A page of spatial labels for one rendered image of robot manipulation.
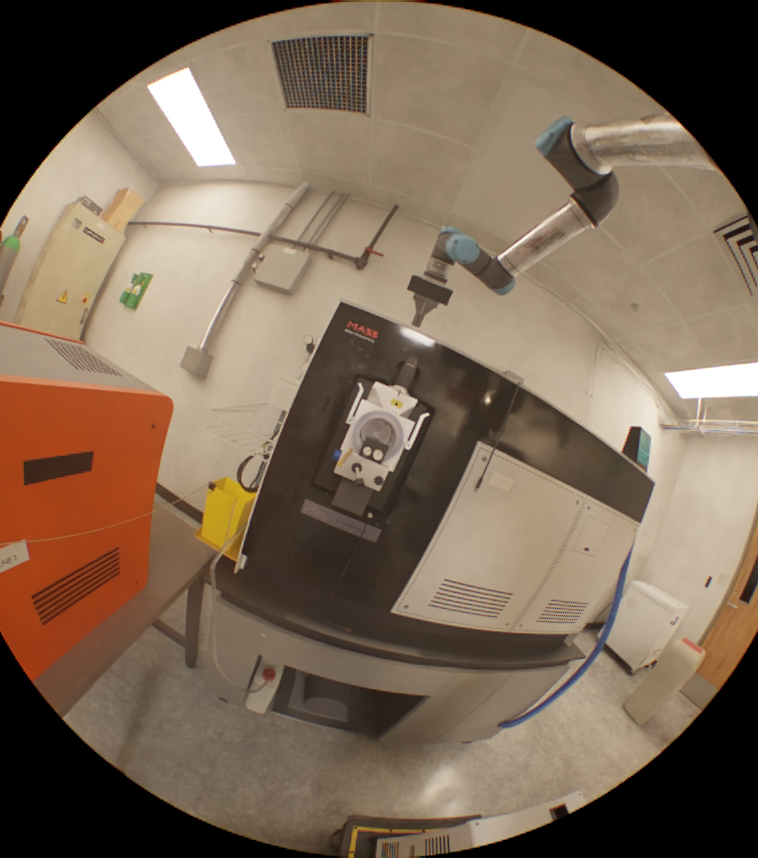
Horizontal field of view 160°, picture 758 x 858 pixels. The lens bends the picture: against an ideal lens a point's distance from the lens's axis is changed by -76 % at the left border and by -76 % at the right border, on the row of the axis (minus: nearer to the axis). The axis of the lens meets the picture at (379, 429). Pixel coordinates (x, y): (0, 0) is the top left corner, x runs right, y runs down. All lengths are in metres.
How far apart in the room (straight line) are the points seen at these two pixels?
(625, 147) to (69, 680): 1.14
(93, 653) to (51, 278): 2.90
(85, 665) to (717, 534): 4.25
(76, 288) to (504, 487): 3.42
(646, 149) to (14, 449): 0.83
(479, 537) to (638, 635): 2.93
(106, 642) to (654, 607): 3.52
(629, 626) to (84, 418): 3.66
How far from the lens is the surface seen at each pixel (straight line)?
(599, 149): 0.61
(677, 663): 2.67
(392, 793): 1.39
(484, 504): 0.64
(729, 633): 3.87
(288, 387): 0.89
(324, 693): 1.21
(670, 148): 0.53
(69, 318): 3.29
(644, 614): 3.40
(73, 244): 3.18
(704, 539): 3.96
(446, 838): 0.72
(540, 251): 0.74
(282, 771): 1.27
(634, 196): 1.82
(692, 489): 4.15
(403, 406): 0.49
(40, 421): 0.35
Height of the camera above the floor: 1.22
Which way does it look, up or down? 1 degrees down
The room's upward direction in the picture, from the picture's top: 24 degrees clockwise
